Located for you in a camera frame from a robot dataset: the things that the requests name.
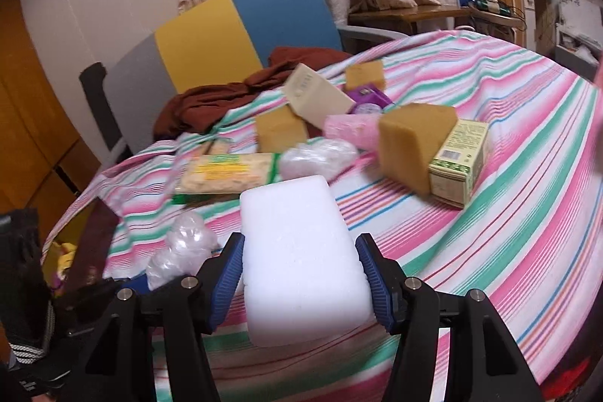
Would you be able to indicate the pink wrapped soap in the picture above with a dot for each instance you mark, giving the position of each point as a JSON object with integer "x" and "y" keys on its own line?
{"x": 351, "y": 129}

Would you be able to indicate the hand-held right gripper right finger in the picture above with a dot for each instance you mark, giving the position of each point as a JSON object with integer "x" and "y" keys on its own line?
{"x": 377, "y": 284}

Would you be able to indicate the pink green striped blanket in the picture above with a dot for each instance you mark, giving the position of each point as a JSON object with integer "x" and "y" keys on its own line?
{"x": 471, "y": 218}

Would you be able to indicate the white foam block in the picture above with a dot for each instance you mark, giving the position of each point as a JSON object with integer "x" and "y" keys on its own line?
{"x": 301, "y": 251}

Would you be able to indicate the wooden wardrobe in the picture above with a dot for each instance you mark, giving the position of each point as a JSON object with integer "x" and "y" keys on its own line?
{"x": 28, "y": 100}

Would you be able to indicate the grey yellow blue chair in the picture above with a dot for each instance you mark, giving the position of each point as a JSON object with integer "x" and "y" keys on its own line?
{"x": 202, "y": 49}

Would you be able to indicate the green and cream box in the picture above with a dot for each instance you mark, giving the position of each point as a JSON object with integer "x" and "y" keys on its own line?
{"x": 459, "y": 162}

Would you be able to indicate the purple packet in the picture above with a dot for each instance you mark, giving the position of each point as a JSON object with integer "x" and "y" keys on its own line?
{"x": 368, "y": 98}

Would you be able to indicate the rear yellow sponge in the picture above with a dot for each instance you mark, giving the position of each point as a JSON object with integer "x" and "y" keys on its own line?
{"x": 365, "y": 74}

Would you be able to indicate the cream soap box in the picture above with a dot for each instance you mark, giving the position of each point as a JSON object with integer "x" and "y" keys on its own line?
{"x": 315, "y": 96}

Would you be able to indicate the small yellow sponge block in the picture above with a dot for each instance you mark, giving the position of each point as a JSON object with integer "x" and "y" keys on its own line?
{"x": 280, "y": 131}

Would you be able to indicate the dark red storage box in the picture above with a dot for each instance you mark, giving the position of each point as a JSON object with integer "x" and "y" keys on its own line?
{"x": 92, "y": 237}

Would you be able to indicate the wooden desk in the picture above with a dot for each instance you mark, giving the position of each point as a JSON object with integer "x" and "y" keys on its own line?
{"x": 414, "y": 13}

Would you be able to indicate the yellow packet with green label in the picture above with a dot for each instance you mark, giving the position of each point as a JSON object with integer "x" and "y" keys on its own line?
{"x": 221, "y": 176}

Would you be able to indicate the rust brown cloth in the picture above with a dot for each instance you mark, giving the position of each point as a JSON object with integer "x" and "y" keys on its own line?
{"x": 212, "y": 105}

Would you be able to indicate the clear plastic wrapped soap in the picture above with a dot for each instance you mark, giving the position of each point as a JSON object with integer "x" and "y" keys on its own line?
{"x": 179, "y": 246}
{"x": 315, "y": 159}

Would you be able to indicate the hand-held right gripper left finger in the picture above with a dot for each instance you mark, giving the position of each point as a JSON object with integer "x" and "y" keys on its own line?
{"x": 227, "y": 279}

